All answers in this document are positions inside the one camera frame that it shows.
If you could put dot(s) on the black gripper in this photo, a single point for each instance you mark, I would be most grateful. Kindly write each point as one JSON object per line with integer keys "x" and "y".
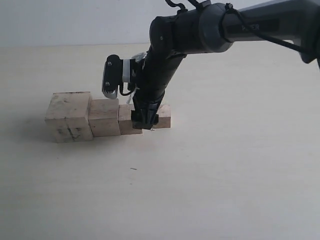
{"x": 144, "y": 115}

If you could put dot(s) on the third largest wooden cube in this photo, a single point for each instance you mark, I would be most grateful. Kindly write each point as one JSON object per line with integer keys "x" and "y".
{"x": 125, "y": 122}

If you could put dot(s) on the smallest wooden cube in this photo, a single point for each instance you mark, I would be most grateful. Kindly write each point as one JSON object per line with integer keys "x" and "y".
{"x": 164, "y": 117}

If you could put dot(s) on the second largest wooden cube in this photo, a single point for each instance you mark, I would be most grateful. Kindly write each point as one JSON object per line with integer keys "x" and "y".
{"x": 104, "y": 117}

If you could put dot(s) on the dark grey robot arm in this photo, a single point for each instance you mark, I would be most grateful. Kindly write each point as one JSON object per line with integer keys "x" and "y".
{"x": 214, "y": 28}

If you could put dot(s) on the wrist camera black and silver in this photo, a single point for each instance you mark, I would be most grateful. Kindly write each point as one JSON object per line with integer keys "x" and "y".
{"x": 118, "y": 77}

